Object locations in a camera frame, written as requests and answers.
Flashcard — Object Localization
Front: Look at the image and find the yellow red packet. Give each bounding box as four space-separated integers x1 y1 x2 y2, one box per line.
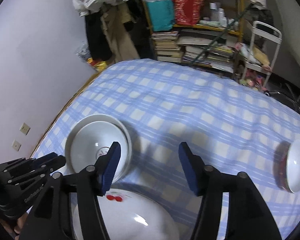
87 57 108 72

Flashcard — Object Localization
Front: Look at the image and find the white metal cart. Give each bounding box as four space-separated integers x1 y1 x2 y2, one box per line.
240 21 282 90

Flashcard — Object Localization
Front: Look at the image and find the group of white bottles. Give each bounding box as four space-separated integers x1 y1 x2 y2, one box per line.
209 2 228 27

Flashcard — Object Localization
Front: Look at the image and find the teal bag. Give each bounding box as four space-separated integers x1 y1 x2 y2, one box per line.
145 0 175 32

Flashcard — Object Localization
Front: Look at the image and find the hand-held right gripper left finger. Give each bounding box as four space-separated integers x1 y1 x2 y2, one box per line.
17 142 122 240

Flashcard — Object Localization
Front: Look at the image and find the blue checked bedsheet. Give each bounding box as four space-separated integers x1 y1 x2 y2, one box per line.
30 59 300 240

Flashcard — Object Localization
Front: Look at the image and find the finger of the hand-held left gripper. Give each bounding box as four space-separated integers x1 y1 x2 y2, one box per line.
0 153 58 174
9 155 67 188

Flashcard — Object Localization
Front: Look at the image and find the white plastic bag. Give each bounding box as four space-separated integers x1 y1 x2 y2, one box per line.
236 42 257 63

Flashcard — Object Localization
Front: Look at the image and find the pink plastic toy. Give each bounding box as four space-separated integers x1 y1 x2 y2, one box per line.
241 72 271 96

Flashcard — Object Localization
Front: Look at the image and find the white floral print bowl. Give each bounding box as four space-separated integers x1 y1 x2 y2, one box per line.
70 121 128 180

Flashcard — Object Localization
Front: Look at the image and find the black metal stand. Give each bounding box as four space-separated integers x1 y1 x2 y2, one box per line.
267 82 300 118

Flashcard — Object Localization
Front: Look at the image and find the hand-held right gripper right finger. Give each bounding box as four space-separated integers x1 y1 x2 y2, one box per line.
178 142 283 240

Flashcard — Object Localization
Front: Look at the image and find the black hanging garment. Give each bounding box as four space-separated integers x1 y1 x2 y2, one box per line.
85 12 113 60

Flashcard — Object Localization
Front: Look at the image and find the person's left hand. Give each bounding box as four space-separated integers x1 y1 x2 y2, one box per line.
13 214 28 237

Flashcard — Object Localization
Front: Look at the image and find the pile of thin books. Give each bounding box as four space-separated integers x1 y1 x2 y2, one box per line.
179 30 237 73

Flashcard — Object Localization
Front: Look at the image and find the plain white bowl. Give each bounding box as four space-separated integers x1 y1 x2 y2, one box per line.
64 114 132 180

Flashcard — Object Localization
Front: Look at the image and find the dark green pole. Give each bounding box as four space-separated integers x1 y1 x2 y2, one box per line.
189 4 253 67

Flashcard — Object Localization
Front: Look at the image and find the large white cherry print plate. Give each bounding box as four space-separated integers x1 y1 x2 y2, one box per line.
71 189 181 240

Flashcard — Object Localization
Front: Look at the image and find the beige hanging garment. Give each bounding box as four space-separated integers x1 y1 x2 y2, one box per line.
101 5 140 63

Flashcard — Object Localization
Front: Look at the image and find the red bag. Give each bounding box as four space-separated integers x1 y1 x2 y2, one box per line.
172 0 207 27

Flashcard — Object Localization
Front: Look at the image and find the yellow wooden bookshelf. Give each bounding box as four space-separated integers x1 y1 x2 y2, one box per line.
140 0 248 73

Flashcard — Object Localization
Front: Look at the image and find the silver patterned bag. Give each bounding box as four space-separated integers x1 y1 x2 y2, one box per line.
76 45 91 62

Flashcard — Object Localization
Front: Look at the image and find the stack of thick books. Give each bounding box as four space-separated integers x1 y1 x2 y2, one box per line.
151 31 184 63

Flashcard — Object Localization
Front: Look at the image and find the red patterned bowl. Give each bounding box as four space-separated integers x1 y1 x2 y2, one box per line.
272 139 300 194

